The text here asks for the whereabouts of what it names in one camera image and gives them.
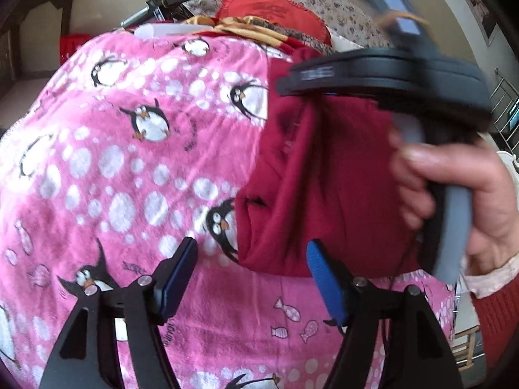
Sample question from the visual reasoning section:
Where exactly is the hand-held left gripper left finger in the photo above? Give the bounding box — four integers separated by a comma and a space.
38, 237, 199, 389

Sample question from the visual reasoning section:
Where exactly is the red yellow patterned blanket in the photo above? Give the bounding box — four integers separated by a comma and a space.
187, 15, 309, 55

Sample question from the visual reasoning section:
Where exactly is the framed wall picture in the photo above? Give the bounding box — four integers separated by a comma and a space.
454, 0, 501, 45

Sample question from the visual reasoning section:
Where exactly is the red frilled pillow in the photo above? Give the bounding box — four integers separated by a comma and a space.
217, 0, 331, 47

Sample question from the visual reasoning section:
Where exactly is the white folded cloth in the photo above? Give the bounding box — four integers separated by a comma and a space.
330, 34, 366, 53

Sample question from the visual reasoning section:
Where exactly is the pink penguin print blanket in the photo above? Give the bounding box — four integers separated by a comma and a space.
0, 32, 459, 389

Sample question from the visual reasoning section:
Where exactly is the black tripod stand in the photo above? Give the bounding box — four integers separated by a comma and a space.
119, 0, 201, 29

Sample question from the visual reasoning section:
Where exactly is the metal railing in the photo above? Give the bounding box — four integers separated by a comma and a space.
489, 69, 519, 147

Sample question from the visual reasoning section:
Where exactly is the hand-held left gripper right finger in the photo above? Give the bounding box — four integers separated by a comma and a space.
306, 240, 463, 389

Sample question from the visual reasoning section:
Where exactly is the dark red knit garment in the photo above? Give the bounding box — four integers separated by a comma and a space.
235, 46, 426, 278

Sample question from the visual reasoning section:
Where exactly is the white plastic tube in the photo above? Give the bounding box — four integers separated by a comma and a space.
134, 22, 215, 39

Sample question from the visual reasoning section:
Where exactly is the person's right forearm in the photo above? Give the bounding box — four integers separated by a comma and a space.
462, 251, 519, 375

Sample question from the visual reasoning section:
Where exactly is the person's right hand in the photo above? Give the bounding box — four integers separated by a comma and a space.
389, 132, 519, 277

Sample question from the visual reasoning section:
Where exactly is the wooden stool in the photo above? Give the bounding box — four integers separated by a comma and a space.
453, 326, 486, 373

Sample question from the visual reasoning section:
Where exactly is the red plastic basket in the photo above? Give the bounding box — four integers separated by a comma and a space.
60, 32, 91, 65

